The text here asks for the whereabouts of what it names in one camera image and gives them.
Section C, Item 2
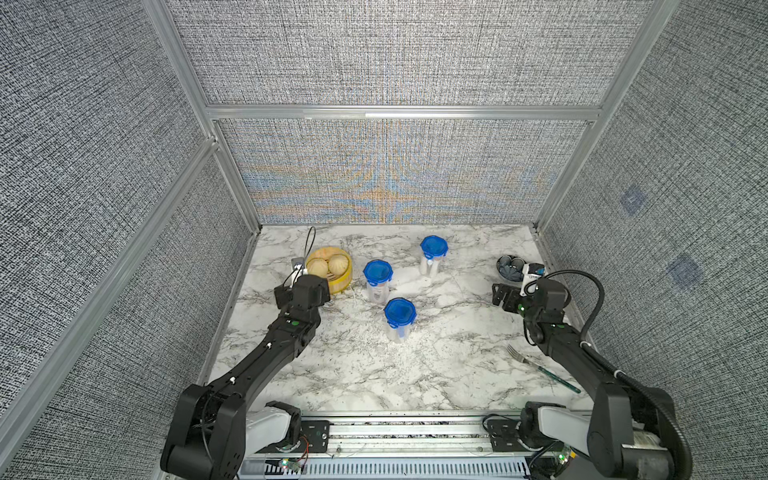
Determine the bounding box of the steamed bun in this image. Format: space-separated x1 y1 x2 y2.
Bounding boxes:
327 254 349 277
307 258 330 279

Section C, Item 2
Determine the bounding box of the blue lid back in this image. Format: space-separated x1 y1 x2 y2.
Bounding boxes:
420 235 449 261

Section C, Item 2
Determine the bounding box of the yellow bamboo steamer basket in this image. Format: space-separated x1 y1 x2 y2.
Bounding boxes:
306 246 353 295

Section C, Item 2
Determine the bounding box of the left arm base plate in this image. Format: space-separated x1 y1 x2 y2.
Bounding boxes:
260 420 331 455

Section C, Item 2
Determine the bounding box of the right steamed bun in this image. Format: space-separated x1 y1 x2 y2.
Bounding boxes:
327 254 349 277

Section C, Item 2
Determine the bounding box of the clear container front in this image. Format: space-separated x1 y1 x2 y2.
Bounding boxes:
386 323 413 343

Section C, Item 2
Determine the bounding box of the clear container back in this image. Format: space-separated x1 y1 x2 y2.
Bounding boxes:
419 256 445 279

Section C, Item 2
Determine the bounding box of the clear container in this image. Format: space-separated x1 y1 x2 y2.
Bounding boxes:
419 256 445 279
386 323 413 343
366 280 391 305

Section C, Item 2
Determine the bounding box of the green handled fork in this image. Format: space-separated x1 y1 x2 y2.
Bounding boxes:
506 345 581 394

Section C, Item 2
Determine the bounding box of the dark blue bowl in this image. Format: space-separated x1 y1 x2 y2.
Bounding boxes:
496 255 529 283

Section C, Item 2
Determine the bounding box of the left steamed bun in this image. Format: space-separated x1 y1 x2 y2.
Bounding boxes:
307 258 330 279

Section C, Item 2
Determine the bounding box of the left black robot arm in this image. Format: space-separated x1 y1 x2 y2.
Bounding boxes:
160 274 331 479

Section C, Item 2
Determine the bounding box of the blue lid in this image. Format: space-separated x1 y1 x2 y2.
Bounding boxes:
384 297 417 329
420 235 449 261
363 259 393 287

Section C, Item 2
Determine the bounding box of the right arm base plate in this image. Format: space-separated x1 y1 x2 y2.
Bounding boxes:
482 416 527 453

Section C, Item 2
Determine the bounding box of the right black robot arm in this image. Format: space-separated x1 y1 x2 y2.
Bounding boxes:
491 270 693 479

